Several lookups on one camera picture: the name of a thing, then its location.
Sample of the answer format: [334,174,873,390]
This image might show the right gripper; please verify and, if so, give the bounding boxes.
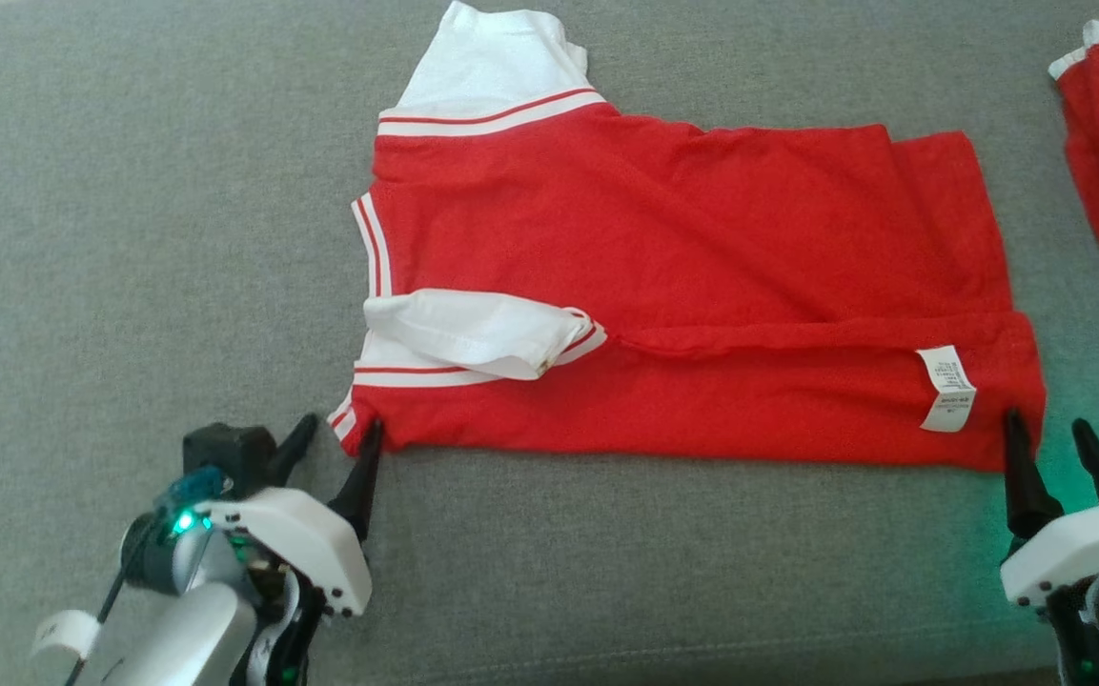
[1000,408,1099,609]

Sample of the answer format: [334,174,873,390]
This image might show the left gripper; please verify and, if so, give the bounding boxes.
[194,413,385,618]

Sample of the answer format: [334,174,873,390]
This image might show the red and white shirt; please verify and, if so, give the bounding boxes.
[325,0,1048,474]

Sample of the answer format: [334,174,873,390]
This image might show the large grey sofa seat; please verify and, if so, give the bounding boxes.
[0,0,1099,686]

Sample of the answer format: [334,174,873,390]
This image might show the blue cable connector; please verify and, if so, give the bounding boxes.
[153,465,226,512]

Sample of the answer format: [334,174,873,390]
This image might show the thin black cable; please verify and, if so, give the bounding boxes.
[63,534,159,686]

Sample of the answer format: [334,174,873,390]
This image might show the white cable label tag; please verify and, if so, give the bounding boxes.
[31,610,102,660]

